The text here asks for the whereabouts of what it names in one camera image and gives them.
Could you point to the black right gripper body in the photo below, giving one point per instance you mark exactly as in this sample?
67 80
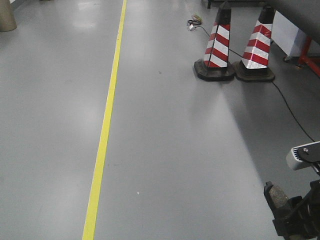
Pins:
309 209

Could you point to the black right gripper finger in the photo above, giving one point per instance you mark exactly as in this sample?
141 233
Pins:
284 207

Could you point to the right red white cone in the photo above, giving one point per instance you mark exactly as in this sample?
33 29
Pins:
254 64

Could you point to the red white cone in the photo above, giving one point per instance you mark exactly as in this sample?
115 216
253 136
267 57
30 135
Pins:
254 64
215 65

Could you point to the left red white cone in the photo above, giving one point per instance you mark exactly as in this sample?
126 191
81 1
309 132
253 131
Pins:
215 65

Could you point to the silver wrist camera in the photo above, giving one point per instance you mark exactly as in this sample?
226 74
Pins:
304 156

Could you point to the beige cylinder post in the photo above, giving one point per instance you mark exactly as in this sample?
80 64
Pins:
7 18

